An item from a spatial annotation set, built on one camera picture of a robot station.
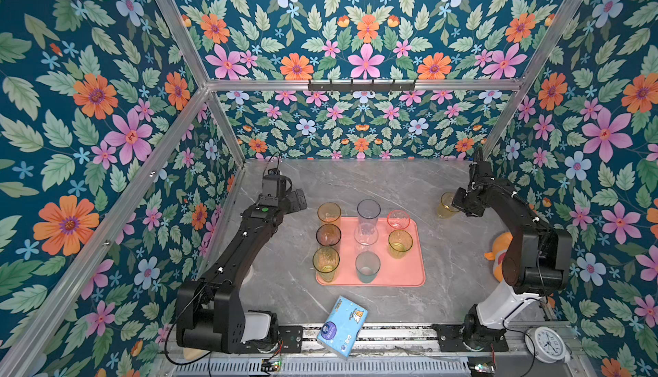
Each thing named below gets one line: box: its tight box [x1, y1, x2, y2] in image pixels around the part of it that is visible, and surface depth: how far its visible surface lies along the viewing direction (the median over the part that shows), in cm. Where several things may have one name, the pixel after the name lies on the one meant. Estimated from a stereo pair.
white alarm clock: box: [525, 326, 571, 364], surface depth 70 cm
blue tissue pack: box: [316, 295, 369, 360], surface depth 73 cm
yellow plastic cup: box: [316, 201, 343, 236], surface depth 86 cm
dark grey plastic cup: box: [316, 222, 342, 247], surface depth 84 cm
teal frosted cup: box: [354, 251, 382, 284], surface depth 80 cm
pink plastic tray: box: [316, 215, 426, 288], surface depth 88 cm
